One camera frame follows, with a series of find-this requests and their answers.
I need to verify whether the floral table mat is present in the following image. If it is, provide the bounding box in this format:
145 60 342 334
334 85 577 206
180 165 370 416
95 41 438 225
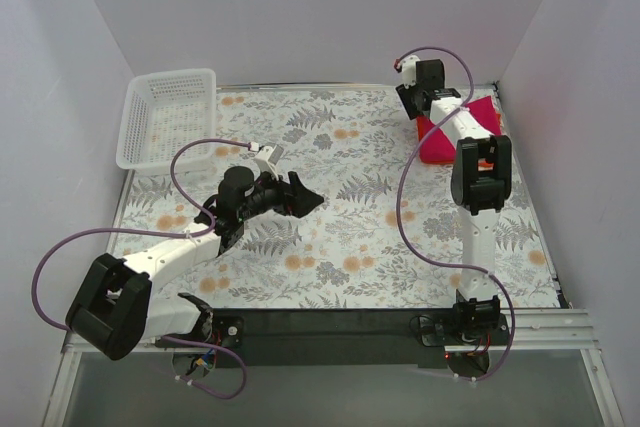
97 87 561 309

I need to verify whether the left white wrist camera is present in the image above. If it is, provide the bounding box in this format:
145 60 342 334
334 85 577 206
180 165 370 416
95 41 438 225
249 142 284 180

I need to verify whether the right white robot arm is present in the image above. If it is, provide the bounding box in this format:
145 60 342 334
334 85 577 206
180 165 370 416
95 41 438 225
394 54 512 345

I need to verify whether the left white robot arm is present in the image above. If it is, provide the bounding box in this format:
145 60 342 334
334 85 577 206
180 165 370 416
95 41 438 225
65 167 324 360

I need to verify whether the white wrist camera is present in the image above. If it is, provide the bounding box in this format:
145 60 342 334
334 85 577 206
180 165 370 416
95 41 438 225
394 54 420 89
249 142 284 180

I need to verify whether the pink t shirt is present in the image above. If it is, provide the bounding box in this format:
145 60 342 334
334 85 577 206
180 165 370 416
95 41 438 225
416 96 502 165

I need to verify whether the folded orange t shirt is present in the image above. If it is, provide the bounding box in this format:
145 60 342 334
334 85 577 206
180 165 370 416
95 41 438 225
416 113 502 165

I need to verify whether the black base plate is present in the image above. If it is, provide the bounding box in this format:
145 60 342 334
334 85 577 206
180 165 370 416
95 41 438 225
154 307 516 371

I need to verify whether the white plastic basket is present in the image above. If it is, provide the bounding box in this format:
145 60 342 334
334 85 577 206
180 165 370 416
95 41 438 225
116 68 217 175

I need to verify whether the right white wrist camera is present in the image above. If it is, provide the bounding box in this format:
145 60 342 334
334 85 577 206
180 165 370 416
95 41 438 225
394 54 420 89

